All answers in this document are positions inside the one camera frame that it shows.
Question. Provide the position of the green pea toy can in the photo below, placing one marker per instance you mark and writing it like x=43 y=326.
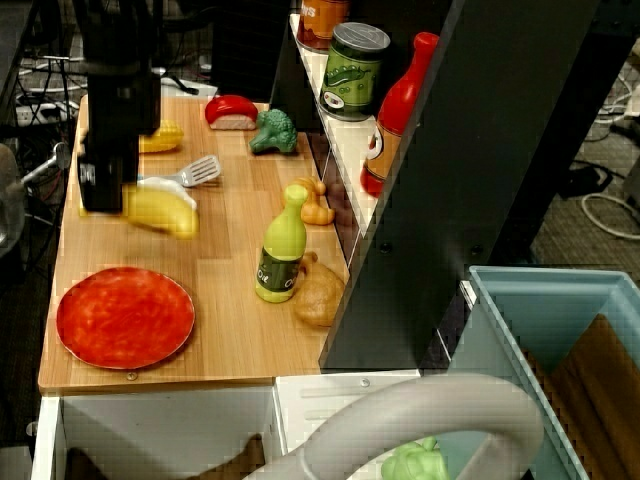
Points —
x=350 y=75

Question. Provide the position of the black WidowX robot arm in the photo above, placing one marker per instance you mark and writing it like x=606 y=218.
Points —
x=115 y=35

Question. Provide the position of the light green toy vegetable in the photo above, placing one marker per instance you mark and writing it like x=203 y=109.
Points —
x=412 y=462

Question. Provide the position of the wide black vertical post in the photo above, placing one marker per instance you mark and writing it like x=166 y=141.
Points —
x=450 y=175

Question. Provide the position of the yellow toy corn cob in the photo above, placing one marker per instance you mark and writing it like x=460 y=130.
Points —
x=162 y=140

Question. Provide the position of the green olive oil toy bottle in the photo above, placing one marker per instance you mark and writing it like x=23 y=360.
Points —
x=282 y=250

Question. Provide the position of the brown cardboard inside bin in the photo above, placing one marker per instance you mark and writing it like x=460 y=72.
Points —
x=595 y=390

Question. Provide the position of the white power strip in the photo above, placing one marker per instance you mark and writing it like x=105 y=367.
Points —
x=40 y=114

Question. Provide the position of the grey toy faucet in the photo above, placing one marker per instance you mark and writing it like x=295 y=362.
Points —
x=425 y=405

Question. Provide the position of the white backsplash shelf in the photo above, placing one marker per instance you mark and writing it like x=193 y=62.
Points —
x=345 y=145

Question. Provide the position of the white toy kitchen cabinet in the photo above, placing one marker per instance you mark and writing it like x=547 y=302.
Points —
x=165 y=425

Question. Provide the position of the red ketchup toy bottle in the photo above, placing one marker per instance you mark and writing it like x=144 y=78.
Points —
x=395 y=115

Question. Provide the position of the slim black frame beam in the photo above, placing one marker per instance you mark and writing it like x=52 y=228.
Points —
x=590 y=100

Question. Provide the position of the orange soup toy can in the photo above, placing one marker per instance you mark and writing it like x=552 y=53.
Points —
x=320 y=25

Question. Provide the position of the green toy broccoli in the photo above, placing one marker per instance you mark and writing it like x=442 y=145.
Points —
x=274 y=131

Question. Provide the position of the silver metal clamp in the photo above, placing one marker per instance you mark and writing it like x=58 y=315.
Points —
x=47 y=165

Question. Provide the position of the yellow toy banana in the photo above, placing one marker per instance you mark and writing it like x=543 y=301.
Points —
x=162 y=215

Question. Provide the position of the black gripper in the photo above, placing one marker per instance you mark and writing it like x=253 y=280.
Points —
x=122 y=105

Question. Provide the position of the teal plastic bin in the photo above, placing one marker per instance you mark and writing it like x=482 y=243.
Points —
x=480 y=350

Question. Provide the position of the red and white toy sushi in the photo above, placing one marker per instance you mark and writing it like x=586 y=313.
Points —
x=231 y=112

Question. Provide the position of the orange toy croissant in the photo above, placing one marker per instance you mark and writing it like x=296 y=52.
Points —
x=315 y=210

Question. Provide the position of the red round plate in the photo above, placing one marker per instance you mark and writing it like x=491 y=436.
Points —
x=125 y=317

